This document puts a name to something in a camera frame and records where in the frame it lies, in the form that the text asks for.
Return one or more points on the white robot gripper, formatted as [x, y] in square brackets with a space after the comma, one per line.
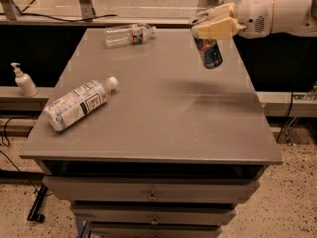
[254, 15]

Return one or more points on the red bull can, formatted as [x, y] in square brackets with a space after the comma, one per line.
[209, 52]

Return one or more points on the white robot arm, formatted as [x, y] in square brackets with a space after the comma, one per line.
[294, 17]

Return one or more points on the clear water bottle red label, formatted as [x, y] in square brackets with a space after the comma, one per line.
[132, 34]

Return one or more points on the grey drawer cabinet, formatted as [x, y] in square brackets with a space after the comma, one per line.
[171, 154]

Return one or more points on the white labelled plastic bottle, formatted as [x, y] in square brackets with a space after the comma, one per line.
[78, 103]

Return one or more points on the white pump dispenser bottle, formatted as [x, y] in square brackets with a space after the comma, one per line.
[24, 82]

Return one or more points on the black floor stand foot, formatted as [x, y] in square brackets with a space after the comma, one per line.
[34, 215]

